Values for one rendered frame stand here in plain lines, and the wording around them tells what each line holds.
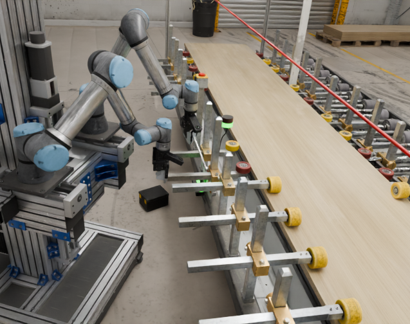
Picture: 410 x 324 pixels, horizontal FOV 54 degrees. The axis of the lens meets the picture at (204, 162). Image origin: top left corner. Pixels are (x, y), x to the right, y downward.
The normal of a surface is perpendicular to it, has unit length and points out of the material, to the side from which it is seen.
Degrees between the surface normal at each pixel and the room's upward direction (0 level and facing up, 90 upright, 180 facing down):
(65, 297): 0
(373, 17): 90
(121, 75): 85
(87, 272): 0
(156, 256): 0
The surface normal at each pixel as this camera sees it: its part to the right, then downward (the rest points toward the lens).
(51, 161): 0.63, 0.50
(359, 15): 0.26, 0.50
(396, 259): 0.07, -0.86
